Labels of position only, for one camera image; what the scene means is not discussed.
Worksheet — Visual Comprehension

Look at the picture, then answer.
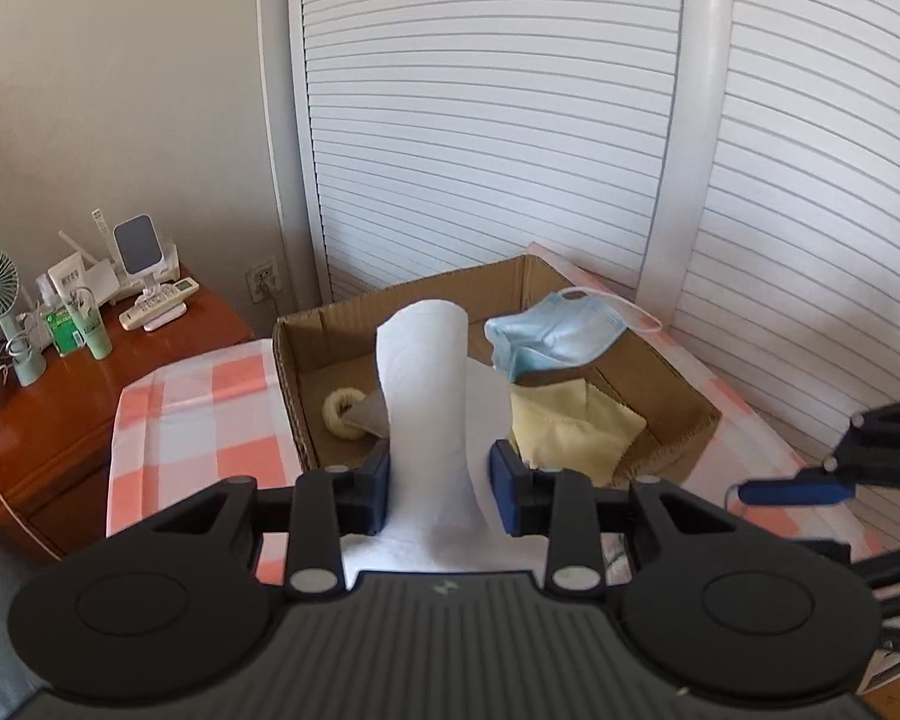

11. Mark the green box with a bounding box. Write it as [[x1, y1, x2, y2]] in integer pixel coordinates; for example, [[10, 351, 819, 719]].
[[43, 307, 86, 358]]

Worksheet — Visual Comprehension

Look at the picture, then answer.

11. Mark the green desk fan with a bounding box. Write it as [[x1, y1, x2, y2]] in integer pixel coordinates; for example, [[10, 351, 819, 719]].
[[0, 250, 46, 387]]

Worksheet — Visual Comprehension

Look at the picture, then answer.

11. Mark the pink checkered tablecloth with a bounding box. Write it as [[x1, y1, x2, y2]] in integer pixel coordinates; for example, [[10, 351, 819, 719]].
[[103, 239, 888, 587]]

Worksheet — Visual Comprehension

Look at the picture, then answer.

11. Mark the white router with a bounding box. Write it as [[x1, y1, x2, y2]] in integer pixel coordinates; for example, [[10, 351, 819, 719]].
[[43, 206, 182, 306]]

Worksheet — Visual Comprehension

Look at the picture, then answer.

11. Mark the yellow cloth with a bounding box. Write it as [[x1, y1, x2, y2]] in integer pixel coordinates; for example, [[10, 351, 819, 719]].
[[510, 379, 647, 486]]

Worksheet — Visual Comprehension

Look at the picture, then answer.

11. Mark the wall socket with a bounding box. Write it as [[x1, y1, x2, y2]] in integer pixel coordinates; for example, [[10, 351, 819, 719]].
[[245, 259, 281, 304]]

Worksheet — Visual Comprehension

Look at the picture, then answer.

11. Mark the white remote control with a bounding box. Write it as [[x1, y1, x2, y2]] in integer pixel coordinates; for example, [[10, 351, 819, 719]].
[[118, 277, 201, 332]]

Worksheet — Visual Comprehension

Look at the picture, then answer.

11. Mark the grey fabric pouch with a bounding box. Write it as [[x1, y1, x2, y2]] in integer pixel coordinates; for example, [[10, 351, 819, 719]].
[[343, 390, 390, 439]]

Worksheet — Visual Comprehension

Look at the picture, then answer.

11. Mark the white cable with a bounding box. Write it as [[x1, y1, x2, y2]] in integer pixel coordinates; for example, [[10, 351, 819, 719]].
[[0, 418, 66, 564]]

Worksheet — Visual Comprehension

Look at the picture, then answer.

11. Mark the small mirror on stand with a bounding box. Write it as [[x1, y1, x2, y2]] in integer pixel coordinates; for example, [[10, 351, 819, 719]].
[[113, 213, 165, 296]]

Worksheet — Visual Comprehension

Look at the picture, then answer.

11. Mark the beige knitted ring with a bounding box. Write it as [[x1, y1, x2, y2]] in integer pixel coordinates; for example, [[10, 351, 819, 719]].
[[321, 385, 374, 439]]

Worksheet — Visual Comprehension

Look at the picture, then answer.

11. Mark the wooden nightstand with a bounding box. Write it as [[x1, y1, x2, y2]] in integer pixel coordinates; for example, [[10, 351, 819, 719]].
[[0, 289, 253, 564]]

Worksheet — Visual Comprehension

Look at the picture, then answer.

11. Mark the cardboard box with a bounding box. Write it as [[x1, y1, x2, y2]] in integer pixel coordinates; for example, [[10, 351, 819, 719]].
[[272, 249, 720, 484]]

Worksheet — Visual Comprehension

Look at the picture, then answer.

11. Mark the blue face mask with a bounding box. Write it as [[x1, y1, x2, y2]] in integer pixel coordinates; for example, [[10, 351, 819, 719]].
[[484, 286, 663, 383]]

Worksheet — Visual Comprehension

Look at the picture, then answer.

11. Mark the white towel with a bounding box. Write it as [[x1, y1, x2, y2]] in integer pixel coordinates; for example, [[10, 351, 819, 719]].
[[341, 299, 548, 585]]

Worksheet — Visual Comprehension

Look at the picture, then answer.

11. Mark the green tube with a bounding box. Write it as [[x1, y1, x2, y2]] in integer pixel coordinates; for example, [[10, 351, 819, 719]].
[[68, 286, 113, 361]]

